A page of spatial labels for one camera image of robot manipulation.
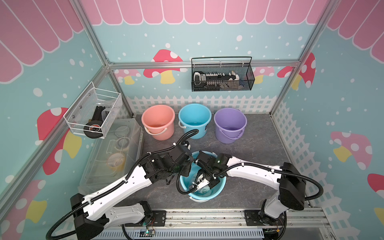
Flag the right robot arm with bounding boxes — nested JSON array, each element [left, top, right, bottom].
[[194, 151, 306, 225]]

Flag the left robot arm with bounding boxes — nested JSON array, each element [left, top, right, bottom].
[[70, 143, 193, 240]]

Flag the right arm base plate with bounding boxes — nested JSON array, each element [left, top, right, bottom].
[[244, 210, 287, 227]]

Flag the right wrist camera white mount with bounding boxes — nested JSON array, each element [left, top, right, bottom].
[[195, 179, 210, 192]]

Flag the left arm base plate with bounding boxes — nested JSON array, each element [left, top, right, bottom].
[[125, 211, 167, 227]]

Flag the black tape dispenser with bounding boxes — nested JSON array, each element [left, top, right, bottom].
[[83, 106, 110, 139]]

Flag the pink plastic bucket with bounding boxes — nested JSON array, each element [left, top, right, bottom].
[[141, 105, 176, 141]]

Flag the light green cloth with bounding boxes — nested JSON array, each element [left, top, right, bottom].
[[197, 186, 211, 195]]

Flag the clear plastic storage box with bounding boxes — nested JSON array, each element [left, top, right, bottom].
[[78, 119, 143, 195]]

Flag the blue bucket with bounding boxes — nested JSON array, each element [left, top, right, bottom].
[[178, 104, 212, 140], [177, 151, 227, 203]]

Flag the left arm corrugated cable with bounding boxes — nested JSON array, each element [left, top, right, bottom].
[[45, 128, 200, 240]]

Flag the white wire basket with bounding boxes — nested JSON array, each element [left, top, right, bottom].
[[64, 83, 123, 139]]

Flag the black wire mesh basket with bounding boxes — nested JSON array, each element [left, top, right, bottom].
[[191, 57, 255, 92]]

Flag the purple bucket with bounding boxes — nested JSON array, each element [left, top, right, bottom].
[[214, 108, 248, 144]]

